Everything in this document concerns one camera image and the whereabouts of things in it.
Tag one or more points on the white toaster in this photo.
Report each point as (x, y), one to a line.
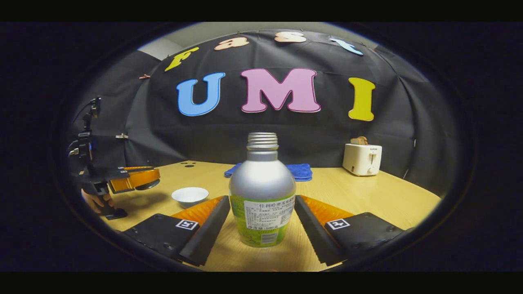
(361, 160)

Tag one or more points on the white cloth clip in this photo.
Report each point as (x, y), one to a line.
(121, 136)

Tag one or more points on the folded blue towel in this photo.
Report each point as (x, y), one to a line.
(301, 171)

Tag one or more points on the toast slice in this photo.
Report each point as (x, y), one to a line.
(358, 141)

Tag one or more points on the white teacup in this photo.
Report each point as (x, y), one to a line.
(190, 195)

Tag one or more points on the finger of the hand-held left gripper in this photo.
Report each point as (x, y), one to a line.
(135, 179)
(139, 168)

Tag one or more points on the black backdrop cloth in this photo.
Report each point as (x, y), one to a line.
(286, 130)

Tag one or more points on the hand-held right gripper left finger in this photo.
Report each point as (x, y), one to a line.
(208, 232)

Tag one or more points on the silver green-label water bottle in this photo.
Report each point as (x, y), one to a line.
(261, 183)

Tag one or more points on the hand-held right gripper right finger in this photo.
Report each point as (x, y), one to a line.
(312, 232)

